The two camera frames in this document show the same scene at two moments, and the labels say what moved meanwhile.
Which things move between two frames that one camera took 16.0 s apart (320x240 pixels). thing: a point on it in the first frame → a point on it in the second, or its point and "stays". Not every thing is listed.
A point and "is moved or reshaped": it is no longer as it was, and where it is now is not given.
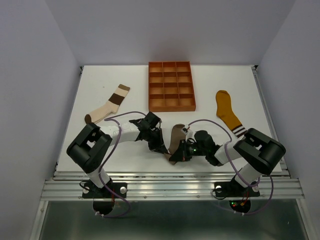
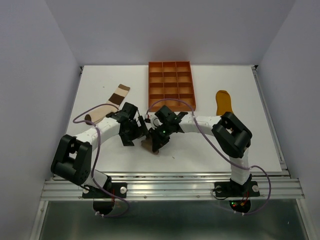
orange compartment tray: [171, 87] stays
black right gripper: [181, 154] → [157, 141]
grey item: [176, 137] is moved or reshaped
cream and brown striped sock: [112, 106] stays
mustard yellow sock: [224, 112] stays
